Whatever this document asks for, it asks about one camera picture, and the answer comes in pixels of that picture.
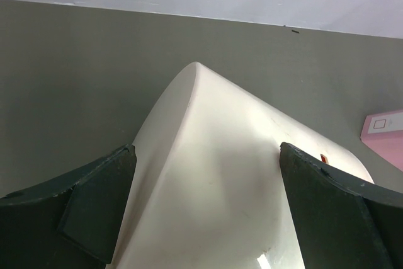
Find cream round drawer organizer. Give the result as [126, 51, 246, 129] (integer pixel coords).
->
[111, 62, 372, 268]

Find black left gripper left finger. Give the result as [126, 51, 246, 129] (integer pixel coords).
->
[1, 144, 137, 268]

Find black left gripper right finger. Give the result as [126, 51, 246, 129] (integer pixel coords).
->
[280, 142, 402, 268]

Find pink ring binder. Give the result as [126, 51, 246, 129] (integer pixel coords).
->
[360, 110, 402, 171]

